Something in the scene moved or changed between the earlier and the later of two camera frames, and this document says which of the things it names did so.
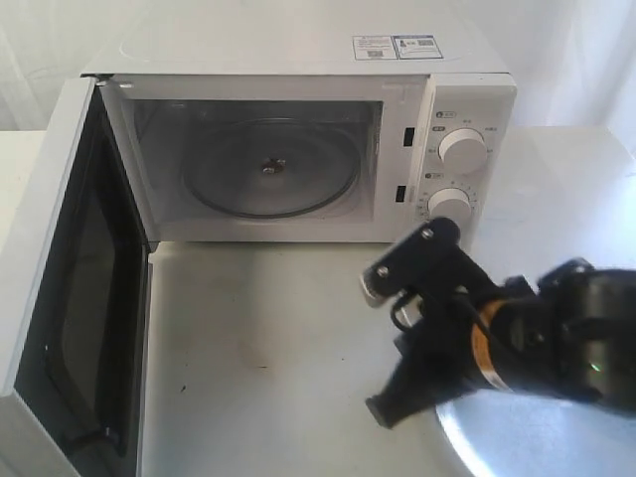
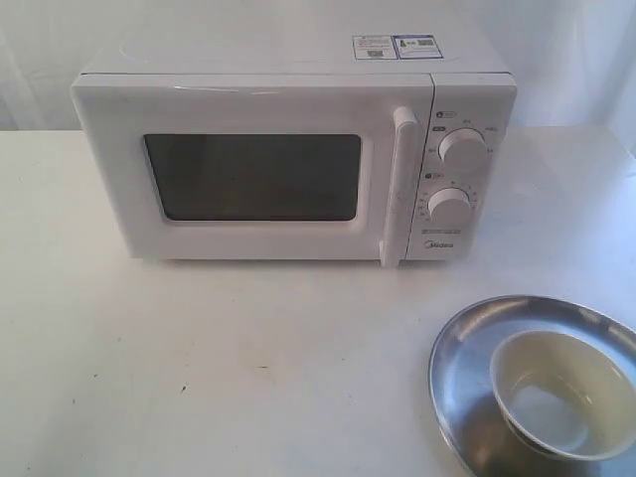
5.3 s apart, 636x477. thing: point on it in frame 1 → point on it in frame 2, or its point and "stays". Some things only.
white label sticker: x=374 y=47 stays
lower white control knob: x=450 y=203 stays
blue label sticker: x=416 y=47 stays
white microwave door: x=75 y=403 → x=251 y=166
